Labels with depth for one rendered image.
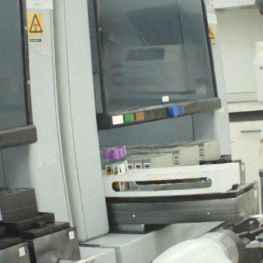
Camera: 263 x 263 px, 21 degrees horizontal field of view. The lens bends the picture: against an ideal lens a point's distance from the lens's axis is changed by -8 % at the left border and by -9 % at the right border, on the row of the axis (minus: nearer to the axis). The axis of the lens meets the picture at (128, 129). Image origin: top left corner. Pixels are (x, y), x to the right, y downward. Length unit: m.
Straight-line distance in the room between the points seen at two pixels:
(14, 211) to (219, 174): 0.44
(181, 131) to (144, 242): 0.69
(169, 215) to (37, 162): 0.32
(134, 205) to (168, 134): 0.65
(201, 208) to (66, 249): 0.33
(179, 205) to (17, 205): 0.38
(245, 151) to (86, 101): 2.51
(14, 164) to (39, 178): 0.06
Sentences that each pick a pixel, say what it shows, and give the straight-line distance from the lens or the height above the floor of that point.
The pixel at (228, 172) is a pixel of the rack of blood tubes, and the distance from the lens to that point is 1.49.
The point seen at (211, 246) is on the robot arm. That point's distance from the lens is 1.12.
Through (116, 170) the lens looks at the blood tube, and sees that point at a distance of 1.58.
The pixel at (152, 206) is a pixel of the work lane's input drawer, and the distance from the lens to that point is 1.53.
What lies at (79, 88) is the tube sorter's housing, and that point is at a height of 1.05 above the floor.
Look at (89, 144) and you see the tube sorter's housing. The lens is 1.52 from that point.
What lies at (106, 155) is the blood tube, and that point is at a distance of 1.58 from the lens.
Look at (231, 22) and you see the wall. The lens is 4.63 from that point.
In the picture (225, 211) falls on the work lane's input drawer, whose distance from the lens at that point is 1.46.
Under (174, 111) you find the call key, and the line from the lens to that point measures 1.77.
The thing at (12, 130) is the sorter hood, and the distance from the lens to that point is 1.27.
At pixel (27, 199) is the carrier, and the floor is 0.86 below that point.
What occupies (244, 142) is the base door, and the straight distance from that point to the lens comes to 3.96.
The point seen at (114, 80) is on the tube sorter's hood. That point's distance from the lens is 1.59.
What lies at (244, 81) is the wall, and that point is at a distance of 4.60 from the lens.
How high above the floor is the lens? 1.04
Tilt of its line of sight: 3 degrees down
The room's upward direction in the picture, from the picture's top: 6 degrees counter-clockwise
